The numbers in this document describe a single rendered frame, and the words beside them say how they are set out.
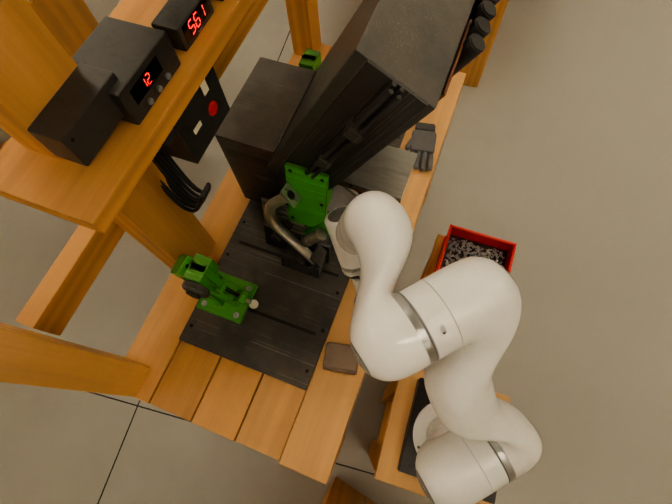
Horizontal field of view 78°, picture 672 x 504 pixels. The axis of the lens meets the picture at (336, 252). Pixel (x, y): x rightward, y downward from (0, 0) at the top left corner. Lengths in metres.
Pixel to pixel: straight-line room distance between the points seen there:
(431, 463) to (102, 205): 0.72
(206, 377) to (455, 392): 0.86
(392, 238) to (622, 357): 2.07
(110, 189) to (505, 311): 0.65
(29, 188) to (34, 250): 2.09
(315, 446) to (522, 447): 0.60
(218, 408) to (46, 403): 1.45
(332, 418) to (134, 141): 0.85
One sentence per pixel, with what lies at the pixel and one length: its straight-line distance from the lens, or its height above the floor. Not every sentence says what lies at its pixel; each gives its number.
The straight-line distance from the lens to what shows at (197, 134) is 0.99.
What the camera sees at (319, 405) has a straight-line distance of 1.23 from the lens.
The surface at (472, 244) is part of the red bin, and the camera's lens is 1.41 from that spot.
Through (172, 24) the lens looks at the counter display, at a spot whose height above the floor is 1.59.
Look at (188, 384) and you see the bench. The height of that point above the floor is 0.88.
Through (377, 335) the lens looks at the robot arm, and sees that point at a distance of 0.50.
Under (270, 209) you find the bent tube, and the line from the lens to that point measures 1.15.
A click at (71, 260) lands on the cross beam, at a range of 1.12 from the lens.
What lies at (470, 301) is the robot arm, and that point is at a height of 1.64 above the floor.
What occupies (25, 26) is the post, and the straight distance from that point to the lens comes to 0.81.
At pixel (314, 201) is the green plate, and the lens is 1.10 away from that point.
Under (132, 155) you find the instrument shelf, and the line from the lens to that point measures 0.83.
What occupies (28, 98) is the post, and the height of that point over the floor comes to 1.66.
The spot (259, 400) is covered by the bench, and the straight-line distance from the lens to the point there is 1.28.
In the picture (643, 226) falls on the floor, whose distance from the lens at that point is 2.85.
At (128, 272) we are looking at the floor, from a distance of 2.59.
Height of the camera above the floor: 2.13
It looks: 67 degrees down
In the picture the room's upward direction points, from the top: 7 degrees counter-clockwise
